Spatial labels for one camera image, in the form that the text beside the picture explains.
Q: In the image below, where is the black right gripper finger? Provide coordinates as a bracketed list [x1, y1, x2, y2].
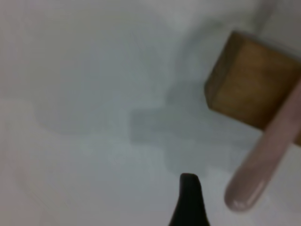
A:
[168, 173, 209, 226]

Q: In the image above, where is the arched wooden block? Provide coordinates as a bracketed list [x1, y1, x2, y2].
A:
[204, 30, 301, 146]

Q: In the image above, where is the pink handled grey spoon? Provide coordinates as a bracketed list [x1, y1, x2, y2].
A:
[224, 79, 301, 212]

